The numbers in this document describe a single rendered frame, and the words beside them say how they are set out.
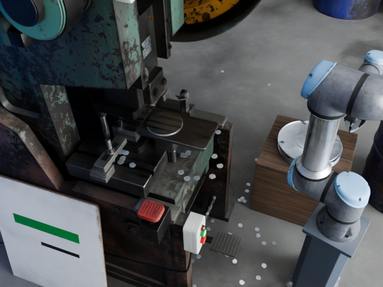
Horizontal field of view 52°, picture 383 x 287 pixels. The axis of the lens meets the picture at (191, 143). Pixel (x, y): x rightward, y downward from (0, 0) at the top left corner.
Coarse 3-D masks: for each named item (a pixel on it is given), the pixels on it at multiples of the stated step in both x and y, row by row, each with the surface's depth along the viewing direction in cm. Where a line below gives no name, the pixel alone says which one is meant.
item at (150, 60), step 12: (144, 12) 111; (144, 24) 112; (144, 36) 114; (144, 48) 116; (144, 60) 118; (156, 60) 126; (156, 72) 123; (156, 84) 123; (108, 96) 125; (120, 96) 123; (132, 96) 121; (144, 96) 123; (156, 96) 126
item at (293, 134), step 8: (288, 128) 190; (296, 128) 190; (304, 128) 190; (280, 136) 187; (288, 136) 186; (296, 136) 186; (304, 136) 185; (336, 136) 186; (280, 144) 183; (288, 144) 183; (296, 144) 182; (336, 144) 182; (288, 152) 179; (296, 152) 179; (336, 152) 178
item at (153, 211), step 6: (144, 204) 113; (150, 204) 113; (156, 204) 113; (138, 210) 112; (144, 210) 112; (150, 210) 112; (156, 210) 112; (162, 210) 112; (138, 216) 111; (144, 216) 110; (150, 216) 110; (156, 216) 110
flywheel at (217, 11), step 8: (184, 0) 142; (192, 0) 141; (200, 0) 138; (208, 0) 135; (216, 0) 134; (224, 0) 133; (232, 0) 132; (184, 8) 141; (192, 8) 139; (200, 8) 138; (208, 8) 137; (216, 8) 136; (224, 8) 135; (184, 16) 142; (192, 16) 141; (200, 16) 140; (208, 16) 139; (216, 16) 138; (184, 24) 145
